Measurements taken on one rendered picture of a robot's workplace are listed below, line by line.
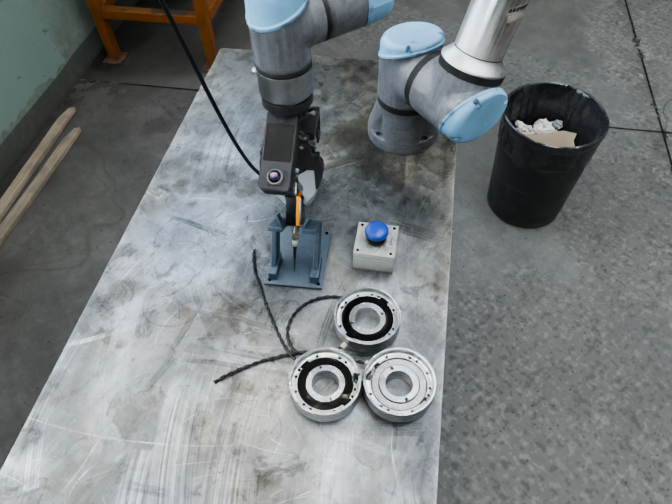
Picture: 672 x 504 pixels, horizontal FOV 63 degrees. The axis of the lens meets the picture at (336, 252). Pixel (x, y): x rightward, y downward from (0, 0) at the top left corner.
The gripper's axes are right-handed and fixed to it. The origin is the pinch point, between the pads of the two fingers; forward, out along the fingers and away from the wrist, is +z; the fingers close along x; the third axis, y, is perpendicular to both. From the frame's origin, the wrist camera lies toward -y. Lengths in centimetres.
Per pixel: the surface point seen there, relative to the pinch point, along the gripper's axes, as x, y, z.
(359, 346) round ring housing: -12.5, -20.1, 9.0
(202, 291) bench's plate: 15.3, -11.0, 12.2
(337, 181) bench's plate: -4.6, 17.2, 12.1
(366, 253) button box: -12.0, -3.4, 7.6
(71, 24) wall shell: 139, 163, 70
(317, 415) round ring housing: -7.7, -31.7, 8.4
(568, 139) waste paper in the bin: -72, 88, 57
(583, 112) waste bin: -78, 100, 55
